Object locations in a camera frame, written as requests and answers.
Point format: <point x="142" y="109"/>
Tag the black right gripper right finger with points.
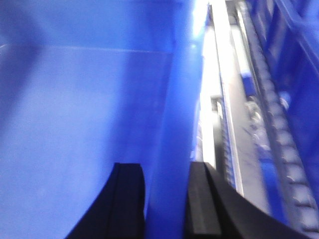
<point x="214" y="210"/>

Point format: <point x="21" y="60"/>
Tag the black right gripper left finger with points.
<point x="118" y="210"/>

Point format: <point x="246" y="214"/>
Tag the light blue plastic bin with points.
<point x="85" y="84"/>

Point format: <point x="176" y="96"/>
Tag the upper roller track right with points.
<point x="299" y="190"/>

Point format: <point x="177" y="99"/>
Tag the dark blue bin upper right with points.
<point x="293" y="59"/>

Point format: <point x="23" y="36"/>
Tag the steel divider rail centre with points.
<point x="219" y="72"/>

